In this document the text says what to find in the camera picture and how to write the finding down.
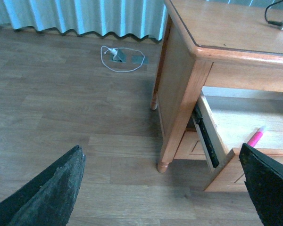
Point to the light wooden nightstand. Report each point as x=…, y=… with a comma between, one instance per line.
x=211, y=44

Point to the closed floor socket cover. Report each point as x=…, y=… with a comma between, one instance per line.
x=140, y=60

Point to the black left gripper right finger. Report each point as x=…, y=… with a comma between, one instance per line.
x=264, y=183

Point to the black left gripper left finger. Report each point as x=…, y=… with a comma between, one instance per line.
x=49, y=198

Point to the open floor socket box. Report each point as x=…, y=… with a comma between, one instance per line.
x=117, y=56

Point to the wooden drawer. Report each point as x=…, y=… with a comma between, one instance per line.
x=190, y=147
x=227, y=118

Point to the light blue curtain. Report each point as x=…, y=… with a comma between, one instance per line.
x=140, y=18

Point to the pink marker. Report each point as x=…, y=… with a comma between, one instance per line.
x=256, y=136

